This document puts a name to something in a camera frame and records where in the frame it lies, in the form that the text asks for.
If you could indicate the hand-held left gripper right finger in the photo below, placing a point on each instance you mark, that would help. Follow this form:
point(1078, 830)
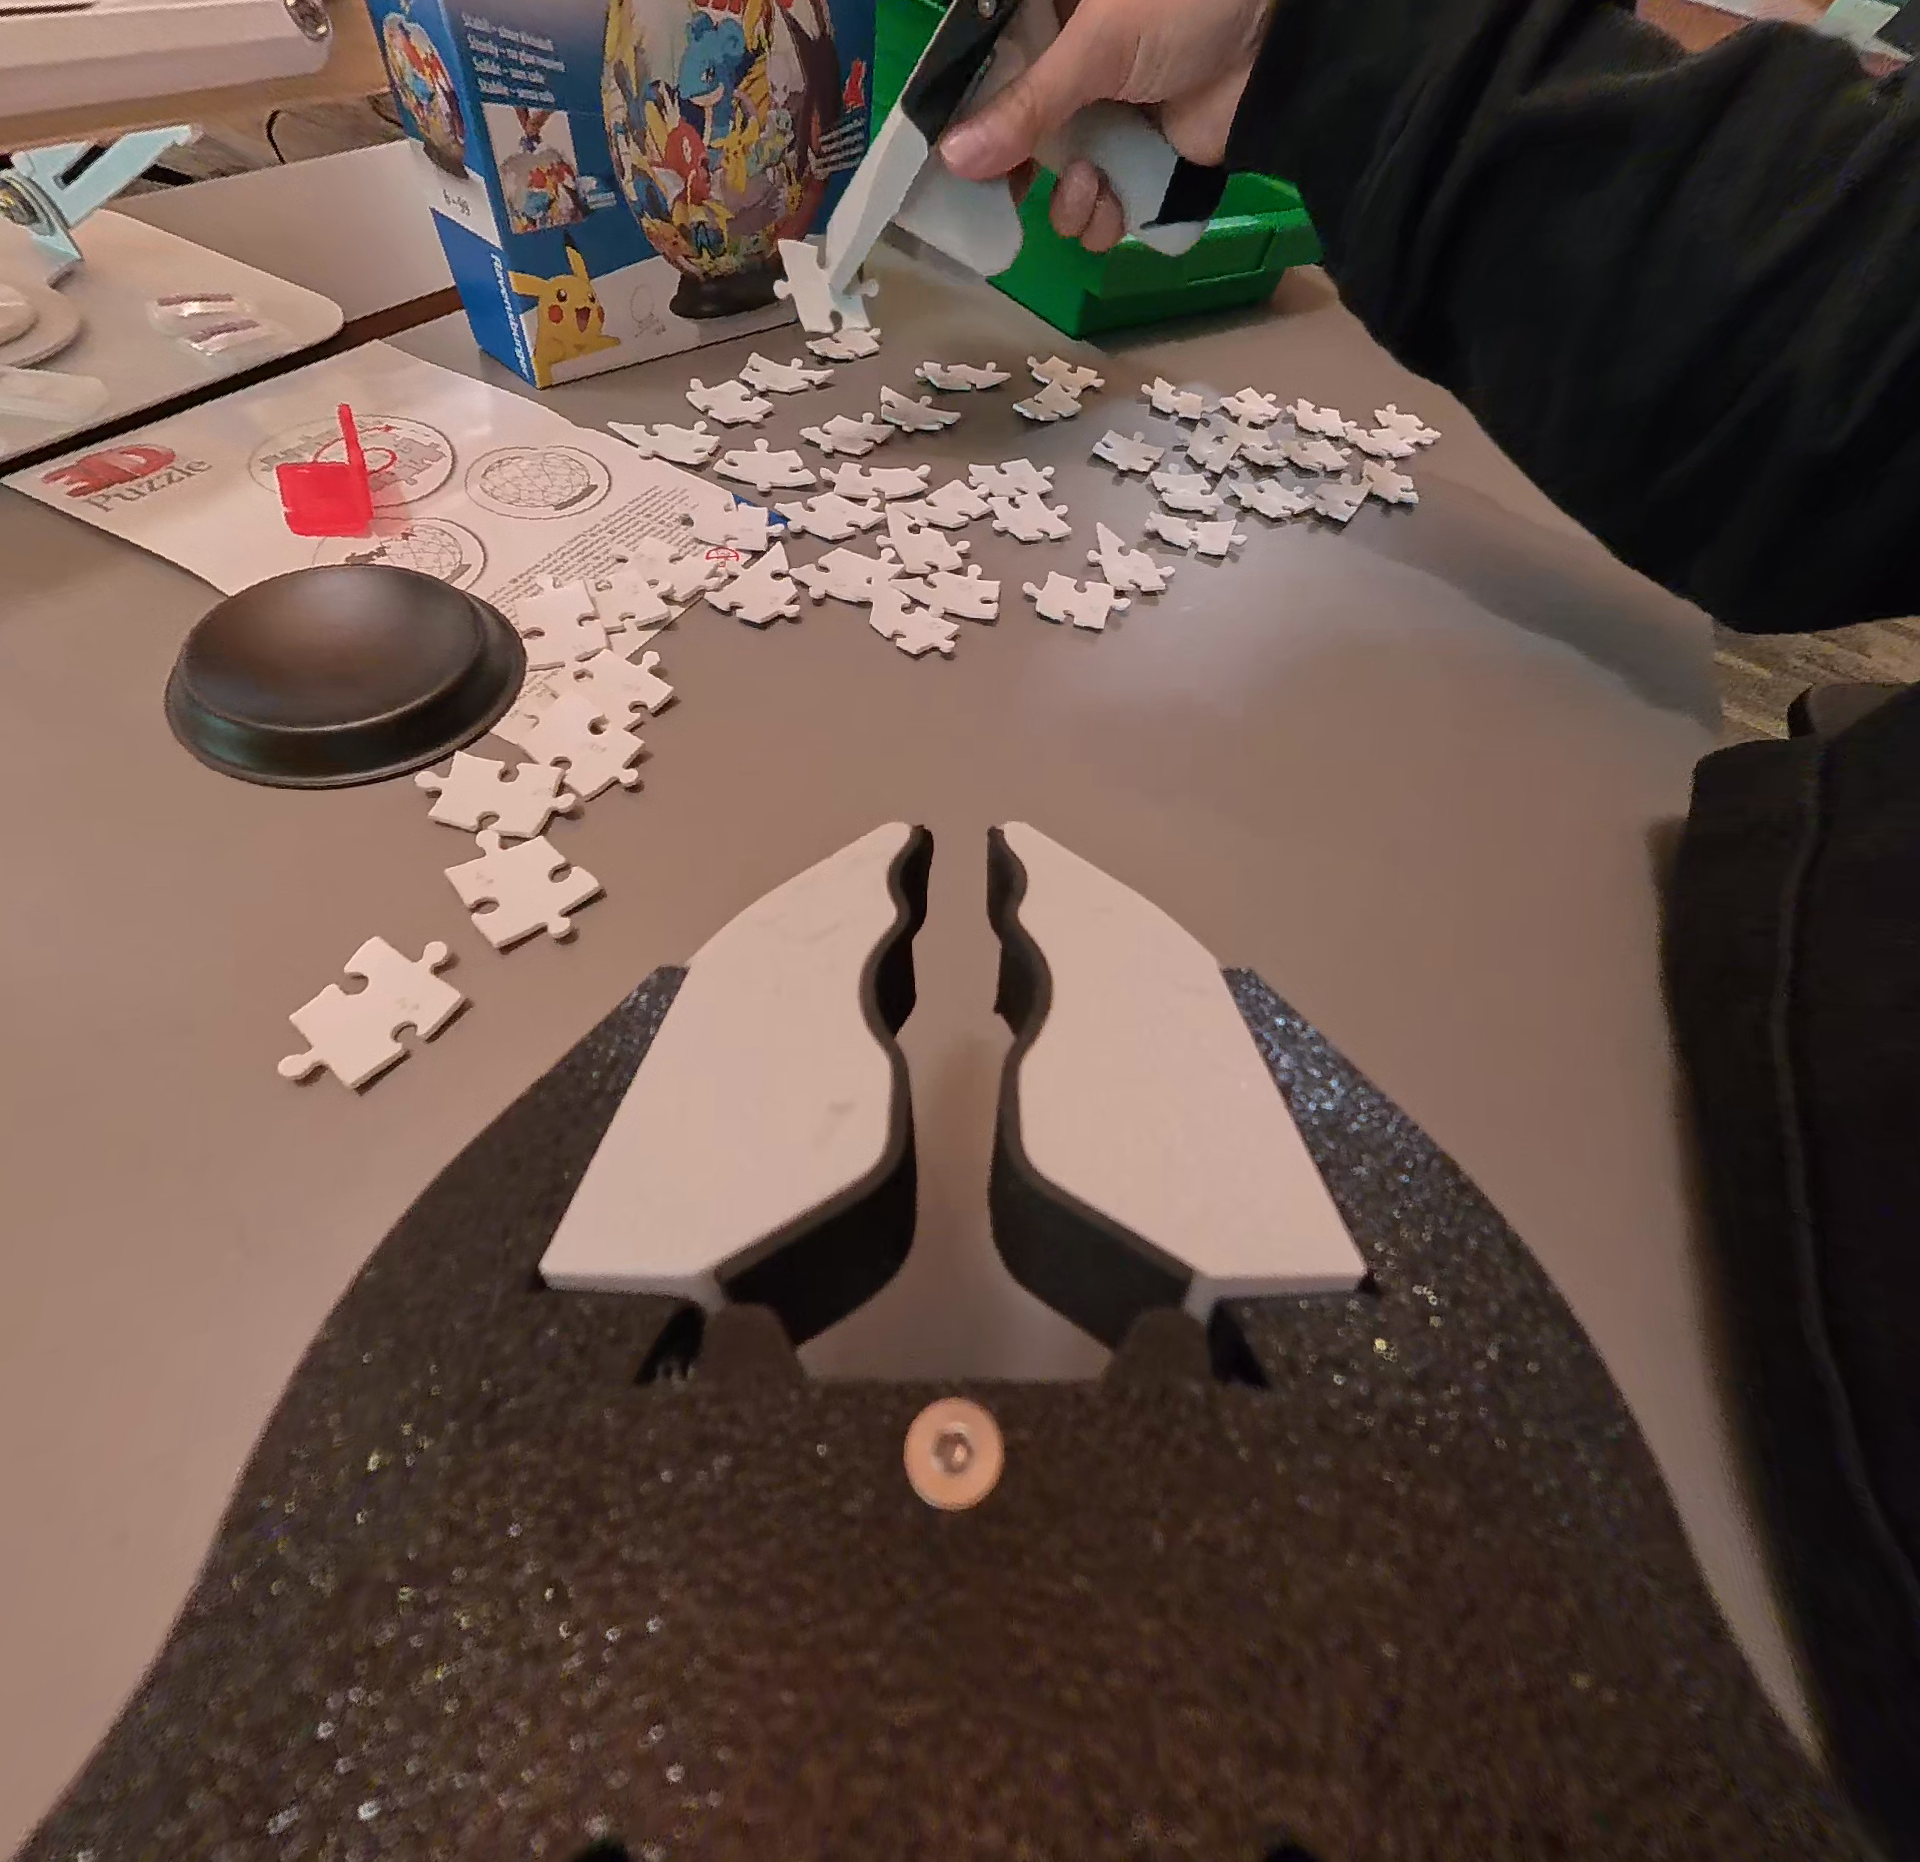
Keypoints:
point(1170, 1126)

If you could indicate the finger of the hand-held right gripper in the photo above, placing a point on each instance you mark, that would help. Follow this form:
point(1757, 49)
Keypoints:
point(892, 182)

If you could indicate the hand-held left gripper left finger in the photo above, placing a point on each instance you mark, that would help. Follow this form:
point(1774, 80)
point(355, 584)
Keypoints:
point(735, 1113)

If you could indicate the single white puzzle piece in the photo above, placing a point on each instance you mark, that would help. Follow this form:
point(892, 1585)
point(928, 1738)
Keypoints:
point(818, 294)

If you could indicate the scatter of white puzzle pieces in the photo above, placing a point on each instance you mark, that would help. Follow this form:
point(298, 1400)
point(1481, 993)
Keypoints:
point(509, 888)

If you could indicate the person's right forearm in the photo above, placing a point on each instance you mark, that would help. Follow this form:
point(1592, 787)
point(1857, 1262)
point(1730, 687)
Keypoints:
point(1575, 241)

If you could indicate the blue puzzle box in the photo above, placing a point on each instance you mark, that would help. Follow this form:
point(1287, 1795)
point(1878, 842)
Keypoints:
point(497, 91)

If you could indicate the person's right hand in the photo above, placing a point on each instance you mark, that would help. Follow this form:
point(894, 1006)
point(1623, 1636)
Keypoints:
point(1156, 31)

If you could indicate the green plastic bin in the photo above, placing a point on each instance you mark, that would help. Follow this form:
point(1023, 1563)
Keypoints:
point(1170, 279)

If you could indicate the white folded leaflet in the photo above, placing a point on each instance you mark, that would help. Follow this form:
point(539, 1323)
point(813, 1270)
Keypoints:
point(600, 519)

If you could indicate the black round stand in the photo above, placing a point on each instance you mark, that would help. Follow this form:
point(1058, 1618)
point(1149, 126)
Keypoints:
point(338, 647)

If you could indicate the person's black hoodie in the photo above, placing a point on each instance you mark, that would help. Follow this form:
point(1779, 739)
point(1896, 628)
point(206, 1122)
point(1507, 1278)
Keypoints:
point(1802, 1141)

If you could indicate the red plastic clip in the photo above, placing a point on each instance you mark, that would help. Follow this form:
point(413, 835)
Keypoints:
point(323, 497)

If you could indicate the task instruction sheet on clipboard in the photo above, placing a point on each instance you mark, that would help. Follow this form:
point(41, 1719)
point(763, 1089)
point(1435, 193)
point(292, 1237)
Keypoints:
point(152, 47)

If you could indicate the white rounded board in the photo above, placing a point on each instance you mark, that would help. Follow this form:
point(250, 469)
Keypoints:
point(121, 377)

